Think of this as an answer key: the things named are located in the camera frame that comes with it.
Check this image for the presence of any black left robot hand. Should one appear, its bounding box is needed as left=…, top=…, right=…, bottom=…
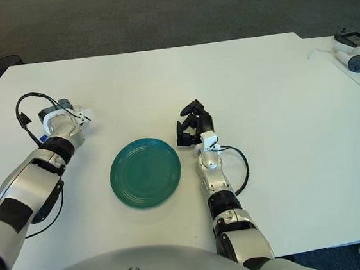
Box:
left=36, top=97, right=76, bottom=124

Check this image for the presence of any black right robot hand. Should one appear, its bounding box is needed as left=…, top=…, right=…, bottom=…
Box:
left=172, top=97, right=217, bottom=148

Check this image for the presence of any green round plate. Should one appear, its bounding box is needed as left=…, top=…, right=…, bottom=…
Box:
left=106, top=135, right=185, bottom=213

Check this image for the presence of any white grey VR controller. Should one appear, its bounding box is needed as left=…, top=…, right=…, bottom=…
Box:
left=333, top=45, right=360, bottom=76

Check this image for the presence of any black handheld device with screen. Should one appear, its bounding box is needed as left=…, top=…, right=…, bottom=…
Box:
left=332, top=26, right=360, bottom=55

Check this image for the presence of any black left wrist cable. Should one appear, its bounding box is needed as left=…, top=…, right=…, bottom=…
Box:
left=13, top=89, right=72, bottom=149

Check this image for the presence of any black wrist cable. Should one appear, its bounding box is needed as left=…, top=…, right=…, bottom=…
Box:
left=13, top=89, right=72, bottom=149
left=219, top=143, right=252, bottom=199

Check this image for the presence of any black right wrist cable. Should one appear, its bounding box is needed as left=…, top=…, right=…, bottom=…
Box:
left=219, top=143, right=252, bottom=199

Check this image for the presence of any black wire mesh wastebasket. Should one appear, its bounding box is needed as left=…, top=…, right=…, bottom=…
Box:
left=0, top=53, right=25, bottom=74

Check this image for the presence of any white thin cable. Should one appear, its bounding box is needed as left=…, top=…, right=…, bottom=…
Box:
left=306, top=46, right=336, bottom=60

